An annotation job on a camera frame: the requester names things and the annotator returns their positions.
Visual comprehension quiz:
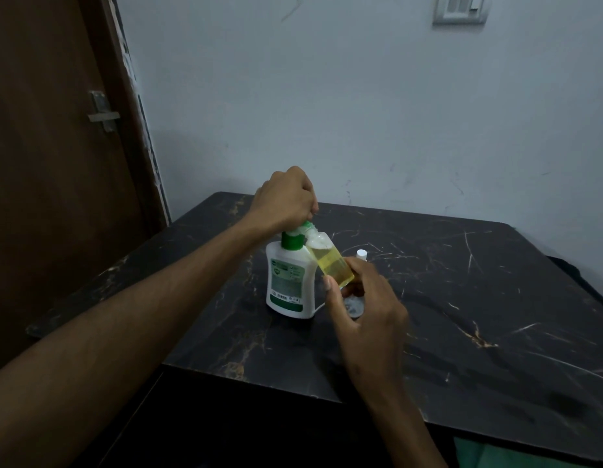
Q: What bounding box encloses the person's left hand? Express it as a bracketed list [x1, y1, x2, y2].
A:
[245, 165, 320, 235]

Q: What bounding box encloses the person's right hand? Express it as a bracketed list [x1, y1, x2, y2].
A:
[323, 257, 411, 401]

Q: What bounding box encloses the small clear bottle white cap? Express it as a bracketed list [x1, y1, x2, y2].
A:
[342, 248, 370, 321]

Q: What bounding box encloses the white green hand sanitizer bottle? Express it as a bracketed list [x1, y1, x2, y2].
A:
[265, 220, 327, 320]

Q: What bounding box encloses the person's left forearm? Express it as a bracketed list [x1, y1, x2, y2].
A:
[0, 209, 271, 468]

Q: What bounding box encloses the person's right forearm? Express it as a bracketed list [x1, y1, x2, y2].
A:
[364, 380, 448, 468]

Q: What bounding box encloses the green cloth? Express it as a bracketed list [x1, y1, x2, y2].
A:
[452, 437, 575, 468]

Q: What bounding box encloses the metal door latch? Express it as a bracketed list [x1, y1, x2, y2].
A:
[87, 90, 121, 133]

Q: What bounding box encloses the brown wooden door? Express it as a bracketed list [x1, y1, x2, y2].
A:
[0, 0, 171, 376]

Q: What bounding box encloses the white wall switch plate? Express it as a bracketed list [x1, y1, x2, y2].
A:
[431, 0, 489, 26]

